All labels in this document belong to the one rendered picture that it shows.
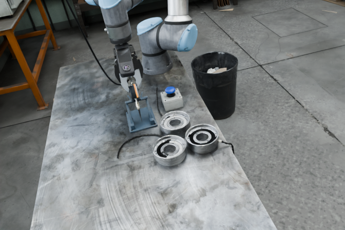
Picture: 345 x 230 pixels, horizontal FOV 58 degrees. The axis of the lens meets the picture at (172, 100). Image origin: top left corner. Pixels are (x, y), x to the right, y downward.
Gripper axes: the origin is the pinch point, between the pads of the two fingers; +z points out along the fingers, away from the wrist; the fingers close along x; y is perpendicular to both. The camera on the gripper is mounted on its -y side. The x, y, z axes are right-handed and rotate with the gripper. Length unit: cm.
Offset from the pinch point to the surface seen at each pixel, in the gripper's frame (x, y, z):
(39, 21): 103, 376, 101
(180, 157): -8.4, -30.3, 7.3
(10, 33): 81, 162, 31
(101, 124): 14.7, 0.3, 12.3
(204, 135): -18.2, -22.7, 8.6
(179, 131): -11.0, -18.7, 8.0
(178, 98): -15.3, -1.9, 7.5
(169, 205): -1.2, -43.4, 9.2
